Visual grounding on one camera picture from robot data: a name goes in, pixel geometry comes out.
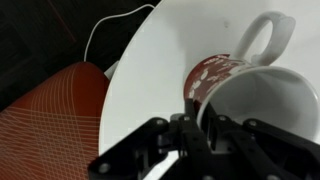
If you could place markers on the white round side table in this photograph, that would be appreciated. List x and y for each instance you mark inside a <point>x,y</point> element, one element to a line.
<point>177,34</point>

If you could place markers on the orange corner sofa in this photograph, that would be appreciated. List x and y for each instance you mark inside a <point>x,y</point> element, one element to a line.
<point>52,132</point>

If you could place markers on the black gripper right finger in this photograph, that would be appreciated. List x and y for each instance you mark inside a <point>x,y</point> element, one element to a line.
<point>261,150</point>

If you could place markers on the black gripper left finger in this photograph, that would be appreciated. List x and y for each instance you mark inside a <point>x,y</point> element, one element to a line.
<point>137,154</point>

